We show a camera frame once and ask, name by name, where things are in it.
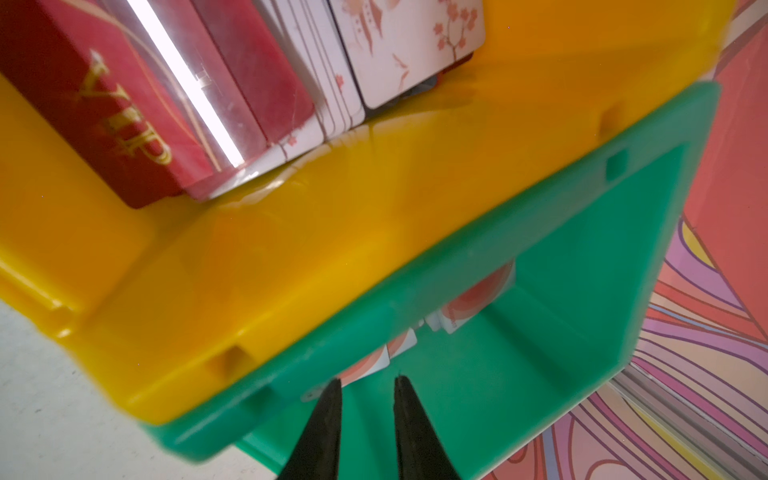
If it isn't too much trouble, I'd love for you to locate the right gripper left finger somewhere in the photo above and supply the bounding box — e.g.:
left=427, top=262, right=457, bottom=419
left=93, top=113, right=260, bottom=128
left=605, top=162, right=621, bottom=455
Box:
left=277, top=379, right=342, bottom=480

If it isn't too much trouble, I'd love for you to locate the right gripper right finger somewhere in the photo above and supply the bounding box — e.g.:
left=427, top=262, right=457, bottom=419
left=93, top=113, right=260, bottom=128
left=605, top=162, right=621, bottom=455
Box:
left=394, top=375, right=460, bottom=480

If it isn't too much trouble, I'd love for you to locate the red credit card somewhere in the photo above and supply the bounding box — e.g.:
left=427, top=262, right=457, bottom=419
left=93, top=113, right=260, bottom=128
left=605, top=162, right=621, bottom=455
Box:
left=1, top=1, right=216, bottom=208

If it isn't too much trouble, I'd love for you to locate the white floral card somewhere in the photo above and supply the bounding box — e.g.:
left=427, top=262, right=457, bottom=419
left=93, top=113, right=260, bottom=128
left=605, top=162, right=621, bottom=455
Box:
left=329, top=0, right=486, bottom=109

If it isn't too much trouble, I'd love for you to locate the green plastic bin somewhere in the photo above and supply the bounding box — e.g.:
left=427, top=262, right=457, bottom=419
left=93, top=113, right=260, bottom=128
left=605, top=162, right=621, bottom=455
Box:
left=148, top=82, right=721, bottom=479

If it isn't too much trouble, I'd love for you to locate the yellow plastic bin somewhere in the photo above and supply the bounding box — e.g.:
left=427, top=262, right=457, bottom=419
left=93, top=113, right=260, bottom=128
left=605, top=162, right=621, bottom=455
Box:
left=1, top=1, right=734, bottom=425

